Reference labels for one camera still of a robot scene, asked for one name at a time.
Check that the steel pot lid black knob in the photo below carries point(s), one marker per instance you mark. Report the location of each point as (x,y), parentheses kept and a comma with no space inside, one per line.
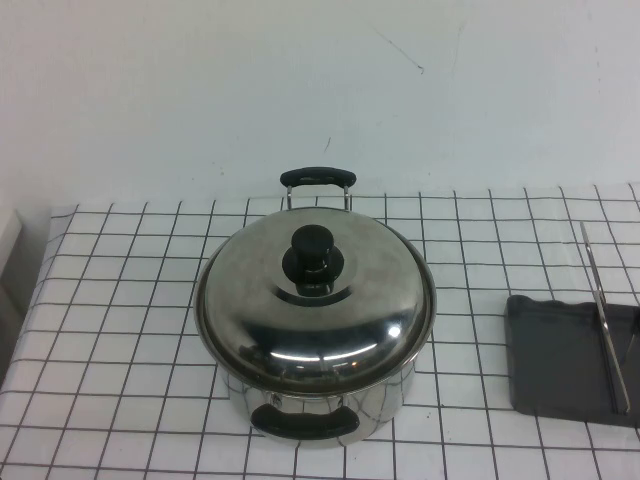
(250,300)

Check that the stainless steel cooking pot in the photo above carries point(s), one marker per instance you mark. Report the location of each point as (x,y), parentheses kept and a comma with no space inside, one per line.
(320,410)

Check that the white black grid tablecloth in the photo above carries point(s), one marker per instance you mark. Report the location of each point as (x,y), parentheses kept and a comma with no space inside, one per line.
(100,325)

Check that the beige box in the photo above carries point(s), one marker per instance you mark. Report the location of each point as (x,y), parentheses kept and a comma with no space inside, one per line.
(10,250)

